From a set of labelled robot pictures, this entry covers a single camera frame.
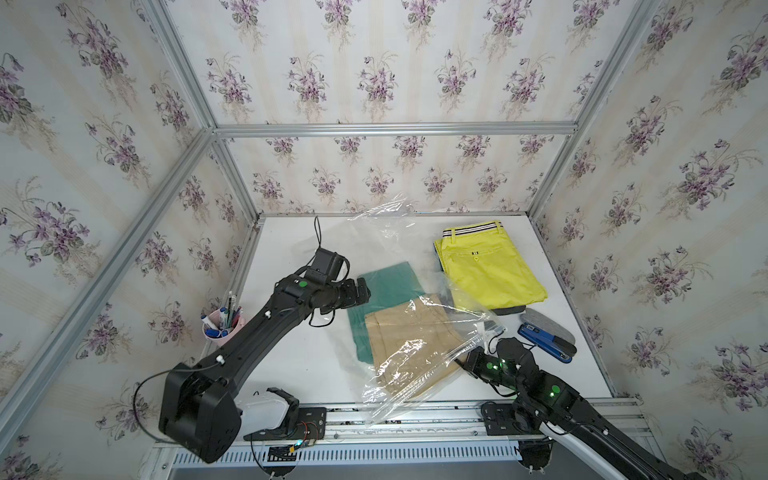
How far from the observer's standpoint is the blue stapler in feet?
2.75

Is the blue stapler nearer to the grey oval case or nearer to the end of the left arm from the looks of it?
the grey oval case

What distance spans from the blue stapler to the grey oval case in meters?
0.01

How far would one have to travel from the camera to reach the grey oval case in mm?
873
